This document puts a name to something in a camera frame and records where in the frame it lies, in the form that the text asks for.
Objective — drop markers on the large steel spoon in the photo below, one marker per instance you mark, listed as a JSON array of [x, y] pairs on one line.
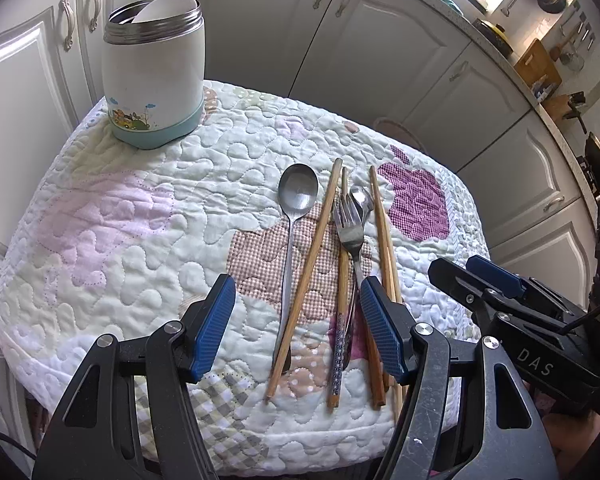
[[296, 194]]

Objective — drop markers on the quilted patchwork table cover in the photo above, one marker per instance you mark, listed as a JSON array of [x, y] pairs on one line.
[[117, 240]]

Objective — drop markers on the black yellow lidded pot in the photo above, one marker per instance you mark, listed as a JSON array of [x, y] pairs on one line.
[[495, 35]]

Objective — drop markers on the wooden knife block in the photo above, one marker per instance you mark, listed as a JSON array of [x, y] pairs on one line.
[[564, 107]]

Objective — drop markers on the white thermos food jar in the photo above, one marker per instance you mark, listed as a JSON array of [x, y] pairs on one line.
[[152, 75]]

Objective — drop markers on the steel fork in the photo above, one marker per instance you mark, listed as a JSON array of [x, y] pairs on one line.
[[350, 231]]

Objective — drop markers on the white ceramic soup spoon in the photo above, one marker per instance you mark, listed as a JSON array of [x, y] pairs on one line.
[[161, 9]]

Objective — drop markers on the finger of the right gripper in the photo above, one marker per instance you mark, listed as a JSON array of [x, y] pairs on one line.
[[467, 289], [495, 272]]

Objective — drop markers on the black wok on stove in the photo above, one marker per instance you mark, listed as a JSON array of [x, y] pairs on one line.
[[592, 160]]

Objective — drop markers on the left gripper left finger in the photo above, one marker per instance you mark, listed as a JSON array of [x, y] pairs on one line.
[[126, 414]]

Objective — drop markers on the woven waste basket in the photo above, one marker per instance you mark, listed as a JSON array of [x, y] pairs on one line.
[[397, 131]]

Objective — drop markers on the patterned end bamboo chopstick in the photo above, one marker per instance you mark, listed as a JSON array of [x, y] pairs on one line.
[[340, 329]]

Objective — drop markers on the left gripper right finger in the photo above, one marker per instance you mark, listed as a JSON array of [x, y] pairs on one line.
[[468, 415]]

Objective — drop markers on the person's right hand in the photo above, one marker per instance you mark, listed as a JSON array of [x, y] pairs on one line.
[[570, 437]]

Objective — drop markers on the small steel spoon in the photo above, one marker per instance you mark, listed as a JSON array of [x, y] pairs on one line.
[[364, 202]]

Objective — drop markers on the wooden cutting board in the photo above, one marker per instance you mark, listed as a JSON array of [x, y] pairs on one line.
[[537, 69]]

